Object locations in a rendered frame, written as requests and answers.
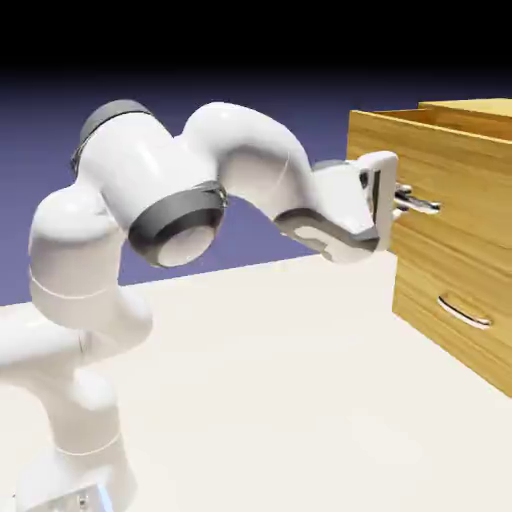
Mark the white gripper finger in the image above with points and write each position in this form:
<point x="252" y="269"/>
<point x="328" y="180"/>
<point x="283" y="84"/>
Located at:
<point x="400" y="208"/>
<point x="403" y="188"/>

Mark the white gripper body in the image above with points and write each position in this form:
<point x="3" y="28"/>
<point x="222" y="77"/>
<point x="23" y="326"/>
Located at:
<point x="387" y="180"/>

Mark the light wood drawer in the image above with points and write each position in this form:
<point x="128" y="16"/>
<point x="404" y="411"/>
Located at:
<point x="448" y="168"/>
<point x="432" y="276"/>

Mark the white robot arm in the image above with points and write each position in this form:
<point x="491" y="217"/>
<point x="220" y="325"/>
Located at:
<point x="120" y="168"/>

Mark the closed light wood drawer front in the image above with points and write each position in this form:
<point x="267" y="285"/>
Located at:
<point x="432" y="276"/>

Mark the light wood cabinet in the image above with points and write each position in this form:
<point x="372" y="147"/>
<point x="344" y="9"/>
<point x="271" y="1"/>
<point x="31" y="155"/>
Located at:
<point x="460" y="360"/>

